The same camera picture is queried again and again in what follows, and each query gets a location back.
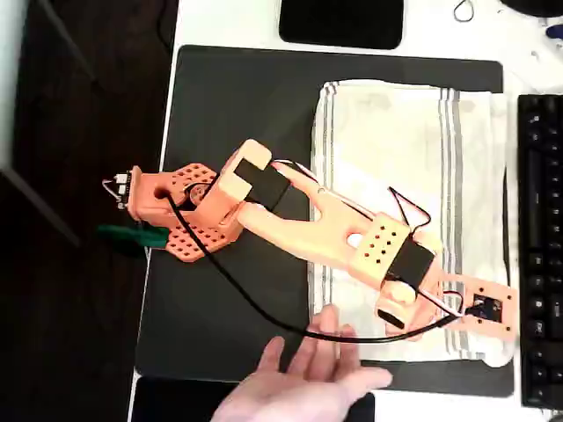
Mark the orange camera mount with camera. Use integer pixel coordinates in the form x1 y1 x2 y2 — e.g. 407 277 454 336
447 273 519 345

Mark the white side table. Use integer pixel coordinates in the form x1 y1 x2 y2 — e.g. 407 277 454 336
0 0 84 248

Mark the thin black wire loop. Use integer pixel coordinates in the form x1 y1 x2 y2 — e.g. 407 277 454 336
452 0 477 23

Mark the green table clamp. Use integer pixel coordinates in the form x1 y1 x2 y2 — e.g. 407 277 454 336
95 222 172 260

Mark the person's bare hand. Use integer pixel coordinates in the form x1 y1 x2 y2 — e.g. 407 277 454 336
210 305 394 422

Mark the white striped towel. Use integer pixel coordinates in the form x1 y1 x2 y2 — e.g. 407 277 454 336
306 77 516 369

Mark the red white servo wire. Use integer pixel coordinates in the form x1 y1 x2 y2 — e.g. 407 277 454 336
270 160 326 194
420 280 465 318
388 186 431 234

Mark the black round object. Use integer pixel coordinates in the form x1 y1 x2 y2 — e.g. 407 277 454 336
500 0 563 18

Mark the large dark grey desk mat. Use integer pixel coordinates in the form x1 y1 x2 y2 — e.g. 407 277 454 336
134 43 515 399

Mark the orange perforated base plate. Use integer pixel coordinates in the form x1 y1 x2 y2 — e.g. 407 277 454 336
161 161 242 265

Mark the wide black pad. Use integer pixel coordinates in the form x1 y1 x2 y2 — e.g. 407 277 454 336
128 376 376 422

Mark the motor controller circuit board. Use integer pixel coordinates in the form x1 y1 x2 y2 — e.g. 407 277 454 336
102 168 134 211

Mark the small black pad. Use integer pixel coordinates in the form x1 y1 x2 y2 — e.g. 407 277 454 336
278 0 405 51

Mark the black keyboard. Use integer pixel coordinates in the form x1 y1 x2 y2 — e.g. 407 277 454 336
516 93 563 409

